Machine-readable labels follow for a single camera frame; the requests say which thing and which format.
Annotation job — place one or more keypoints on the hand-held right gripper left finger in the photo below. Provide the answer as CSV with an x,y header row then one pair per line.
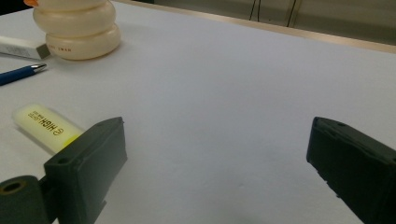
x,y
84,168

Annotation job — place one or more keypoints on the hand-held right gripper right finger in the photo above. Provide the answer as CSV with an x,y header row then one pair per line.
x,y
358,168

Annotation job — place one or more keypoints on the yellow highlighter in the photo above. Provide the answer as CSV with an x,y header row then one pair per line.
x,y
43,124

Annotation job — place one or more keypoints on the blue pen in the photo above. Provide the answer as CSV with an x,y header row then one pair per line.
x,y
15,74

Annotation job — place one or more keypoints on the cream duck pen holder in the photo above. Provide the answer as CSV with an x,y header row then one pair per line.
x,y
81,31

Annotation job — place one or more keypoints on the white eraser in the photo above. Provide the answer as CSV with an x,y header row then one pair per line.
x,y
18,46

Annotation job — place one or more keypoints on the wooden table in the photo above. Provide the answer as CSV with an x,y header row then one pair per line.
x,y
311,33

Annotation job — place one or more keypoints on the white table mat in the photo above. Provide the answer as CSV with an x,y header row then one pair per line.
x,y
218,93

